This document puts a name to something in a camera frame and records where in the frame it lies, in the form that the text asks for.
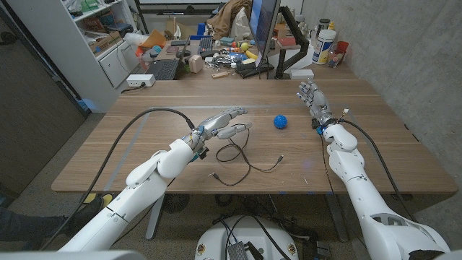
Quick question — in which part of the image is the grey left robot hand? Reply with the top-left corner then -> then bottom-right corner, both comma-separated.
182,107 -> 253,157

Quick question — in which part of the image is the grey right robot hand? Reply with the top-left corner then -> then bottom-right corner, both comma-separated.
296,79 -> 335,130

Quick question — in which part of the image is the blue spiky ball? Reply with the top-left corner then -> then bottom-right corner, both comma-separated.
273,114 -> 289,130

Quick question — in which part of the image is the white flat box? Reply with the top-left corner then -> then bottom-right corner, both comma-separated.
289,68 -> 315,80

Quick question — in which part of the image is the clear glass jar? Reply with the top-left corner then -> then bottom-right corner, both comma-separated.
327,49 -> 344,69

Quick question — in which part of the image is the white canister with blue label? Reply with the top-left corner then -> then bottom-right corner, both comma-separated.
312,29 -> 337,66

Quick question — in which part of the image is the beige rounded box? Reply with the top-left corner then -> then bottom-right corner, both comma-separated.
188,54 -> 205,74

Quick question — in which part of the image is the red book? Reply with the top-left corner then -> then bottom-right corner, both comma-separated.
276,36 -> 297,48

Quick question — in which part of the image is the flat black keyboard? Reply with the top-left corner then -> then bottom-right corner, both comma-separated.
236,63 -> 275,79

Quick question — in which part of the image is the black laptop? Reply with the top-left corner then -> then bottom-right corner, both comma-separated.
144,35 -> 191,81

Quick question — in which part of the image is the tumbler with black lid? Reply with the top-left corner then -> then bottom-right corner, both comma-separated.
317,18 -> 331,37

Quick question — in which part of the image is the black keyboard with grey keys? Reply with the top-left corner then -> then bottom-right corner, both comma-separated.
197,35 -> 214,55

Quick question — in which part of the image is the round black floor fan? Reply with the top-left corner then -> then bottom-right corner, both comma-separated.
162,194 -> 191,214

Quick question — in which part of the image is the white power strip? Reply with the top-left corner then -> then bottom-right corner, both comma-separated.
126,74 -> 157,87

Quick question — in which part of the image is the computer monitor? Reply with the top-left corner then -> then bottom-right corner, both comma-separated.
248,0 -> 282,68

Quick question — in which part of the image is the orange paper folder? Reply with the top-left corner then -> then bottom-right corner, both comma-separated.
140,28 -> 167,50

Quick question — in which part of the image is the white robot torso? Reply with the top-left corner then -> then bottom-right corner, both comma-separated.
194,215 -> 300,260

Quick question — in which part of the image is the grey metal table leg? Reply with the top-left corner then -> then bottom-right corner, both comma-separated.
145,194 -> 166,241
324,194 -> 350,243

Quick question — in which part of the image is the brown jacket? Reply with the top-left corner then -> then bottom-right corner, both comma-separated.
206,0 -> 253,40

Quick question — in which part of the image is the yellow floor pad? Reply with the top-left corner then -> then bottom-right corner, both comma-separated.
82,192 -> 113,209

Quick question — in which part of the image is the cardboard box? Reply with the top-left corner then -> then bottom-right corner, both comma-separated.
90,31 -> 122,53

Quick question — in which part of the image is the black shoe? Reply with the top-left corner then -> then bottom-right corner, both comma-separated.
61,194 -> 105,236

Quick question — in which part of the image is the white shelf cabinet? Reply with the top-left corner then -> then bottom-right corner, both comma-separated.
6,0 -> 145,113

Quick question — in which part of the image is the person's leg in jeans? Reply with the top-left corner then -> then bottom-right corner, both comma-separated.
0,207 -> 68,251

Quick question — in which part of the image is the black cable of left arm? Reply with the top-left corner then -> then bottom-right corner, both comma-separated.
39,107 -> 196,251

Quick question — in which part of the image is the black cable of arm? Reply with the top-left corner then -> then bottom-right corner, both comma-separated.
338,118 -> 417,223
39,107 -> 196,251

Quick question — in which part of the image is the black USB cable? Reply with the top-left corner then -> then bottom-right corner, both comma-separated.
208,123 -> 284,187

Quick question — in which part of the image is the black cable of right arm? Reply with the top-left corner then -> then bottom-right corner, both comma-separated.
338,118 -> 417,223

